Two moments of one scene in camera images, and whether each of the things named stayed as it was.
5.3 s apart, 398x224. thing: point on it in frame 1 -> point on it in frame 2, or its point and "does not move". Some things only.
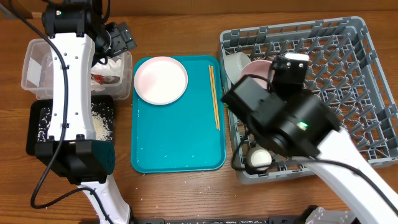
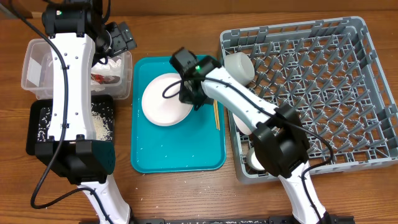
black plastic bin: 40,116 does not move
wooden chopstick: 214,98 does not move
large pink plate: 160,80 -> 161,102
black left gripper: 123,39 does not move
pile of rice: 102,117 does not move
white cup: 259,158 does not move
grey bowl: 234,64 does not move
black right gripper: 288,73 -> 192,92
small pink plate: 259,68 -> 242,126
